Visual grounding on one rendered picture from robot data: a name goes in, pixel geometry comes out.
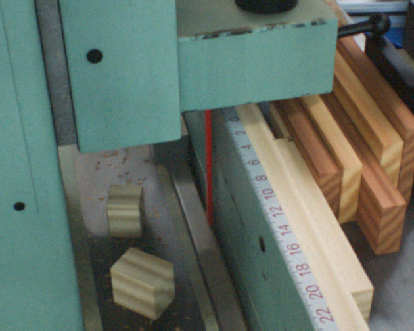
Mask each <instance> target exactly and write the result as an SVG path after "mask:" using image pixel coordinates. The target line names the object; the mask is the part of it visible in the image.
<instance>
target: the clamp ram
mask: <svg viewBox="0 0 414 331"><path fill-rule="evenodd" d="M364 53H365V54H366V55H367V56H368V58H369V59H370V60H371V62H372V63H373V64H374V65H375V67H376V68H377V70H378V71H379V72H380V73H381V74H382V76H383V77H384V79H385V80H386V81H387V82H388V84H389V85H390V86H391V88H393V90H394V91H395V93H396V94H397V95H398V96H399V98H400V99H401V100H402V102H403V103H404V104H405V105H406V106H407V108H408V109H409V111H410V112H411V113H412V114H413V116H414V70H413V69H412V67H410V65H409V64H408V63H407V62H406V60H405V59H404V58H403V57H402V55H401V54H400V53H399V52H398V51H397V50H396V48H395V47H394V46H393V45H392V44H391V42H389V40H388V39H387V38H386V37H385V35H382V36H375V35H373V34H372V33H367V34H366V36H365V47H364Z"/></svg>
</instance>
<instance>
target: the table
mask: <svg viewBox="0 0 414 331"><path fill-rule="evenodd" d="M353 38H354V40H355V41H356V42H357V44H358V45H359V46H360V47H361V49H362V50H363V52H364V47H365V36H364V35H363V34H358V36H353ZM182 115H183V118H184V120H185V123H186V126H187V129H188V131H189V134H190V136H191V139H192V142H193V144H194V147H195V150H196V153H197V155H198V159H199V160H200V164H201V166H202V169H203V171H204V174H205V176H206V161H205V130H204V124H203V122H202V119H201V117H200V114H199V112H198V111H196V112H187V113H182ZM212 196H213V197H214V201H215V203H216V206H217V208H218V211H219V214H220V217H221V220H222V222H223V225H224V227H225V230H226V233H227V235H228V238H229V241H230V243H231V246H232V249H233V251H234V254H235V257H236V259H237V262H238V264H239V267H240V270H241V273H242V276H243V278H244V281H245V283H246V287H247V288H248V292H249V294H250V297H251V299H252V302H253V304H254V308H255V310H256V313H257V316H258V318H259V321H260V324H261V326H262V329H263V331H287V329H286V327H285V324H284V322H283V320H282V317H281V314H280V312H279V310H278V307H277V304H276V302H275V300H274V297H273V294H272V293H271V290H270V288H269V285H268V283H267V280H266V278H265V275H264V272H263V270H262V267H261V265H260V262H259V260H258V258H257V255H256V252H255V251H254V248H253V245H252V243H251V241H250V238H249V235H248V233H247V231H246V228H245V225H244V223H243V221H242V218H241V215H240V213H239V211H238V208H237V205H236V203H235V201H234V198H233V195H232V194H231V191H230V189H229V186H228V184H227V181H226V179H225V176H224V174H223V171H222V169H221V166H220V164H219V162H218V159H217V156H216V153H215V152H214V149H213V146H212ZM339 225H340V228H341V229H342V231H343V233H344V235H345V237H346V238H347V240H348V242H349V244H350V246H351V247H352V249H353V251H354V253H355V255H356V257H357V259H358V261H359V262H360V264H361V266H362V268H363V270H364V271H365V274H366V275H367V277H368V279H369V281H370V283H371V285H372V286H373V295H372V300H371V308H370V313H369V321H368V328H369V330H370V331H414V176H413V183H412V187H411V194H410V199H409V205H407V206H406V208H405V215H404V220H403V227H402V234H401V238H400V246H399V250H398V251H397V252H390V253H386V254H379V255H376V254H375V253H374V251H373V249H372V247H371V246H370V244H369V242H368V241H367V239H366V237H365V235H364V233H363V232H362V230H361V228H360V227H359V225H358V223H357V221H356V220H355V221H351V222H347V223H339Z"/></svg>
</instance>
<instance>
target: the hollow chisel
mask: <svg viewBox="0 0 414 331"><path fill-rule="evenodd" d="M257 105H258V108H259V109H260V112H261V113H262V115H263V117H264V119H265V121H266V123H267V125H268V126H269V101H265V102H257Z"/></svg>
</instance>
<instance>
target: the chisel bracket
mask: <svg viewBox="0 0 414 331"><path fill-rule="evenodd" d="M176 7H177V38H178V55H179V86H180V102H181V114H182V113H187V112H196V111H201V110H209V109H215V108H223V107H228V106H238V105H243V104H252V103H257V102H265V101H271V100H279V99H288V98H293V97H303V96H308V95H316V94H321V93H329V92H331V91H332V88H333V74H334V60H335V52H336V38H337V30H338V18H337V16H336V14H335V13H334V12H333V11H332V10H331V8H330V7H329V6H328V4H327V3H326V2H325V0H298V4H297V5H296V6H295V7H294V8H293V9H291V10H289V11H287V12H282V13H279V14H255V13H251V12H247V11H244V10H242V9H241V8H239V7H238V6H237V5H236V4H235V0H176Z"/></svg>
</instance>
